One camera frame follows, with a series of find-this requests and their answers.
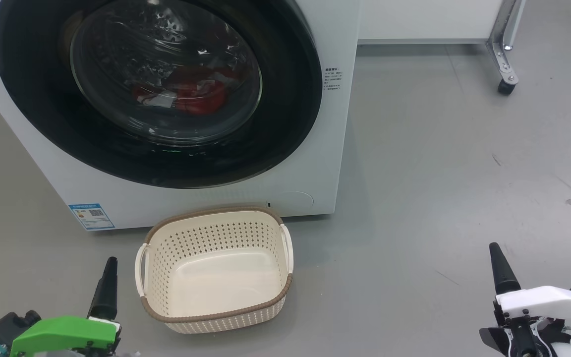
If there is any cream perforated laundry basket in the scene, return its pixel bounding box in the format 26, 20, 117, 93
135, 206, 294, 334

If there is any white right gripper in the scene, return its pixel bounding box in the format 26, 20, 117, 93
479, 242, 571, 357

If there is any blue energy label sticker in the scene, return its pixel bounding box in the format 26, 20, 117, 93
68, 202, 115, 231

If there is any printed text notice sticker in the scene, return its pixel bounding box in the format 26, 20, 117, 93
323, 67, 343, 91

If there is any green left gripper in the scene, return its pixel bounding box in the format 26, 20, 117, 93
10, 257, 121, 357

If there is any black glass washing machine door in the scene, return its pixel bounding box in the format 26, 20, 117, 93
0, 0, 323, 189

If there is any metal cart leg with caster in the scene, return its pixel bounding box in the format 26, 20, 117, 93
485, 0, 526, 96

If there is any white front-load washing machine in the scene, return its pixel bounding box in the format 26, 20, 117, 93
0, 0, 360, 231

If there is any red and white shirt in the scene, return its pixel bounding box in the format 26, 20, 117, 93
132, 67, 239, 116

